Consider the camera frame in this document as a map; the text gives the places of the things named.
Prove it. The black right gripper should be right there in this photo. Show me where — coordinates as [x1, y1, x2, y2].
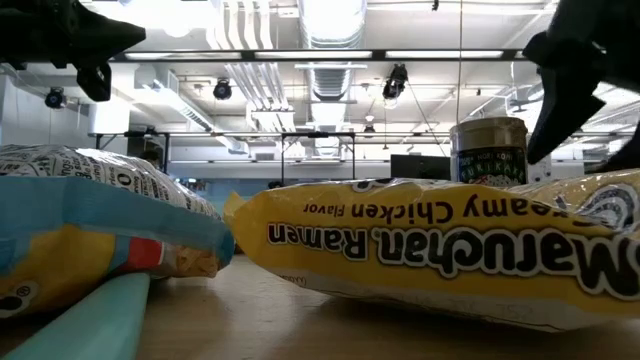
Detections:
[522, 0, 640, 175]

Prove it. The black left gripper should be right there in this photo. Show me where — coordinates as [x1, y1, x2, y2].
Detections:
[0, 0, 147, 103]

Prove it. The brown cup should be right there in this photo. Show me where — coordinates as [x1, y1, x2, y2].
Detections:
[448, 116, 530, 189]

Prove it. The yellow creamy chicken ramen packet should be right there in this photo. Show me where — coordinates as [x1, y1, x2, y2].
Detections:
[222, 177, 640, 334]

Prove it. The black ceiling spotlight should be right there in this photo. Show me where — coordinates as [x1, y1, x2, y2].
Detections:
[212, 77, 234, 101]
[381, 63, 410, 101]
[43, 86, 67, 110]

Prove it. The person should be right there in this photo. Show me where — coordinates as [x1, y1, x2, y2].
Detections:
[139, 148, 165, 170]

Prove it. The blue white snack bag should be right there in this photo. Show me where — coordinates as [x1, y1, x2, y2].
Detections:
[0, 143, 236, 321]

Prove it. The black monitor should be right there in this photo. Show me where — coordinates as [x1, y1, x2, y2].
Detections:
[389, 153, 452, 181]

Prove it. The black overhead light bar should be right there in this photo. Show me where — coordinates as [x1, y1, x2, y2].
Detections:
[107, 48, 531, 64]

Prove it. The thin hanging cable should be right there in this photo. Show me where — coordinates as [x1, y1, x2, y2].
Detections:
[455, 0, 465, 124]

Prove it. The background black metal frame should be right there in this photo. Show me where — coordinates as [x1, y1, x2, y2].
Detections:
[88, 129, 640, 187]

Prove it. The silver ceiling ventilation duct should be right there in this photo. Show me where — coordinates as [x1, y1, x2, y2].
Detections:
[297, 0, 369, 104]

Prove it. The long green handled utensil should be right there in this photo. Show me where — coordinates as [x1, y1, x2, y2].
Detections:
[0, 271, 152, 360]

